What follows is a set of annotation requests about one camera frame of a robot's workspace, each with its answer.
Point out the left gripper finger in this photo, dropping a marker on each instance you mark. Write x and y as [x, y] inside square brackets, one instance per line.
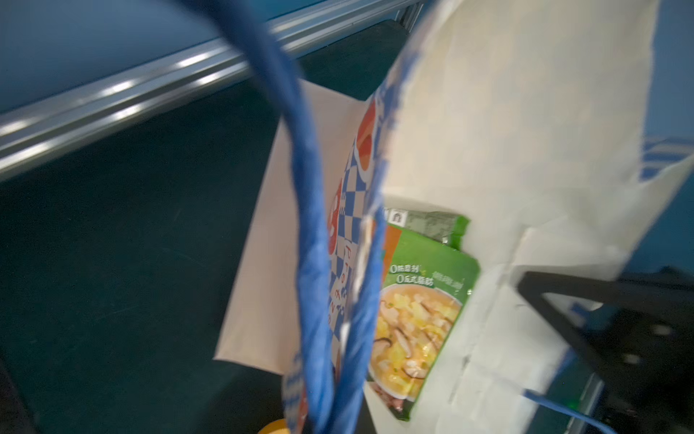
[635, 333]

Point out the green soup condiment packet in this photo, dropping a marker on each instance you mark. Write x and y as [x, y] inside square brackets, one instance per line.
[425, 286]

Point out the yellow plastic tray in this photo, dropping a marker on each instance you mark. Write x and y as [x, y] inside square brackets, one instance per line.
[276, 427]

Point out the back horizontal aluminium bar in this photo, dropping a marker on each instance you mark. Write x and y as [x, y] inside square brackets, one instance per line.
[43, 131]

